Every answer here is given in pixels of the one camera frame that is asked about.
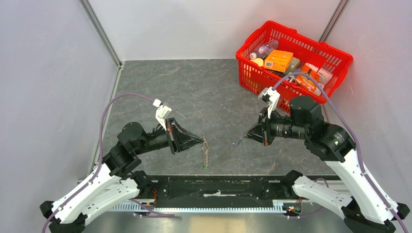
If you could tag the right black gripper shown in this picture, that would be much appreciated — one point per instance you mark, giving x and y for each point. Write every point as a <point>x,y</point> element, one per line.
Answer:
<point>264,127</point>

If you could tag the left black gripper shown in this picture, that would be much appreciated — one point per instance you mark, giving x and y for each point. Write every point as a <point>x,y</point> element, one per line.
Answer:
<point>173,126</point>

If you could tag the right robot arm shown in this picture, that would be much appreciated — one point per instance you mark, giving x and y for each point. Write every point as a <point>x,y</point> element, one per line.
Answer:
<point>366,209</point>

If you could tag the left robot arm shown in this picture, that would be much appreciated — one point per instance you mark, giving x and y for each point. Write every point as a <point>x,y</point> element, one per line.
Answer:
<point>115,179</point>

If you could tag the round yellow lid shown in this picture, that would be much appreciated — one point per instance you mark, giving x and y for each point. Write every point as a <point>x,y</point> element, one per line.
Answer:
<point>258,61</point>

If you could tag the orange cardboard box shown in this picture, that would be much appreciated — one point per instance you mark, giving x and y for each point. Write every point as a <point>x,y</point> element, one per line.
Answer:
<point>278,60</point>

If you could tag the clear plastic bottle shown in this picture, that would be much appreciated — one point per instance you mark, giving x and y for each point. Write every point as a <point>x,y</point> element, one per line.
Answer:
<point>264,51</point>

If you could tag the orange white product box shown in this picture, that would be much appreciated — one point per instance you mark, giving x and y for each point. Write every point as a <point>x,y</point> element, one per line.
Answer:
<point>312,71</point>

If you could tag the white small box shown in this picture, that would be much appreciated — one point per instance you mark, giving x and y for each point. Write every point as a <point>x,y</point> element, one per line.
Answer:
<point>324,77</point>

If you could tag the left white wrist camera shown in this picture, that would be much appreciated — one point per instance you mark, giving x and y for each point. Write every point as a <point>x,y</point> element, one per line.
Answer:
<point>163,110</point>

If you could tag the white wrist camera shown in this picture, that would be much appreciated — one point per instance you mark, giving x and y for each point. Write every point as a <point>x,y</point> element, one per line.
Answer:
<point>163,110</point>
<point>270,96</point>

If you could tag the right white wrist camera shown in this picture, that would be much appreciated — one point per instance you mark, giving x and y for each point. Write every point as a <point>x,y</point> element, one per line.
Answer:
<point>270,96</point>

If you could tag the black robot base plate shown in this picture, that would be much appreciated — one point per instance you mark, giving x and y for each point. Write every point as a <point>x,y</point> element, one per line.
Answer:
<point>211,191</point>

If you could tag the slotted cable duct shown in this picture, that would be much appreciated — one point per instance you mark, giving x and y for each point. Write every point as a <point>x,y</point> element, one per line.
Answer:
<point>129,206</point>

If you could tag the left aluminium frame post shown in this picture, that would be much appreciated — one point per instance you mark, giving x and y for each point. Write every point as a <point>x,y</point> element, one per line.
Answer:
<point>100,31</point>

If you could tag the aluminium frame post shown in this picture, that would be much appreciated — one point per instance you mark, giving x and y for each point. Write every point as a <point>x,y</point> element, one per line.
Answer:
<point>338,12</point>
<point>100,31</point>

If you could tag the right aluminium frame post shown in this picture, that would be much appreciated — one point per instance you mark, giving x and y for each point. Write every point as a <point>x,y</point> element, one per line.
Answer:
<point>338,12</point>

